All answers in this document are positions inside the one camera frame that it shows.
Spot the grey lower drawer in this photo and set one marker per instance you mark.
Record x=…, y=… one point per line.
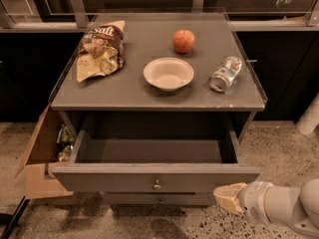
x=176, y=199

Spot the grey metal railing frame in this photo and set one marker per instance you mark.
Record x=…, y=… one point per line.
x=244, y=15

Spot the white paper bowl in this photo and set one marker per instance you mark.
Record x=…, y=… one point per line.
x=168, y=74

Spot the black bar on floor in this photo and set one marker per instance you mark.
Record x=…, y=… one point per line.
x=10, y=220

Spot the grey top drawer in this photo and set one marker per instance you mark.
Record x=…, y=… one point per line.
x=131, y=165

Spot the crushed clear plastic bottle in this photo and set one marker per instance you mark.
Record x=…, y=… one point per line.
x=222, y=79

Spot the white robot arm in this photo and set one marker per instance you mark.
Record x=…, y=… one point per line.
x=295, y=208

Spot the grey wooden drawer cabinet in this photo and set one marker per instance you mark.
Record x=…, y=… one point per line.
x=148, y=36

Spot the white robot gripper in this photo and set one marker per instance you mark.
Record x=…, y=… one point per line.
x=253, y=199

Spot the green packets in box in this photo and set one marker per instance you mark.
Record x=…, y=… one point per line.
x=65, y=143

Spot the grey drawer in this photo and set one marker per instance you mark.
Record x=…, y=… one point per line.
x=176, y=199
x=131, y=165

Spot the brown salt chips bag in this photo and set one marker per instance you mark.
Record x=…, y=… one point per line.
x=101, y=51

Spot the round metal drawer knob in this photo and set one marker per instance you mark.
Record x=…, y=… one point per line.
x=157, y=185

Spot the white cylinder post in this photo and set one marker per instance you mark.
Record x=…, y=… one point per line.
x=310, y=118

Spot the red apple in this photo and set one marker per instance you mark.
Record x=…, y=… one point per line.
x=183, y=41

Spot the open cardboard box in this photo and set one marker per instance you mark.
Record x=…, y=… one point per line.
x=41, y=157

